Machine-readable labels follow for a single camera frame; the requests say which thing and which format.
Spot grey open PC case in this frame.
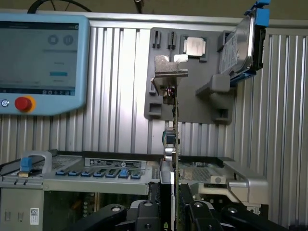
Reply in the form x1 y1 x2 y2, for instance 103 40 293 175
0 149 269 231

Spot grey plastic parts rack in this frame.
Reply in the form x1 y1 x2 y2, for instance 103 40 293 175
143 27 238 126

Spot silver CPU chip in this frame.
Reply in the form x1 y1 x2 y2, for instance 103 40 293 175
182 36 208 61

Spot hard disk in blue caddy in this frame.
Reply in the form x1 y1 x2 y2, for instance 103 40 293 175
217 0 272 80

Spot light blue teach pendant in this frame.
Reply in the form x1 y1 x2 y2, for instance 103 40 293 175
0 13 90 116

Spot black pendant cable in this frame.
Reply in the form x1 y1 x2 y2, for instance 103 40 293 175
27 0 93 14

